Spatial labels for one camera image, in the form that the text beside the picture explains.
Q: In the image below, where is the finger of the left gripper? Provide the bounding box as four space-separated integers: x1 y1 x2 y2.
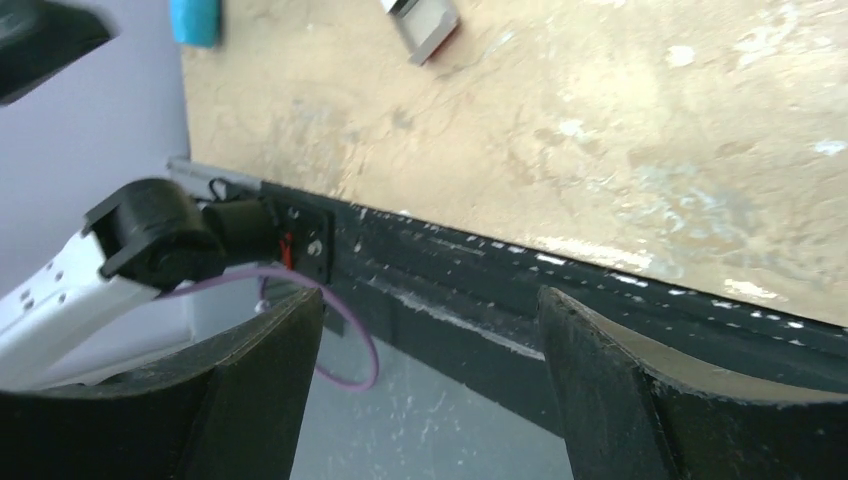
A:
1 0 116 106

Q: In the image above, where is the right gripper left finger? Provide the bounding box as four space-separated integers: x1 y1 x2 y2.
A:
1 289 323 479

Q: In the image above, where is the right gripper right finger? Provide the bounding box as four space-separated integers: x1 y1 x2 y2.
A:
537 287 847 479

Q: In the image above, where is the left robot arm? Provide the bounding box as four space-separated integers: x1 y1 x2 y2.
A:
1 1 281 391

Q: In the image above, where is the blue marker pen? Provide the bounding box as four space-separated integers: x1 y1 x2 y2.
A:
169 0 222 48

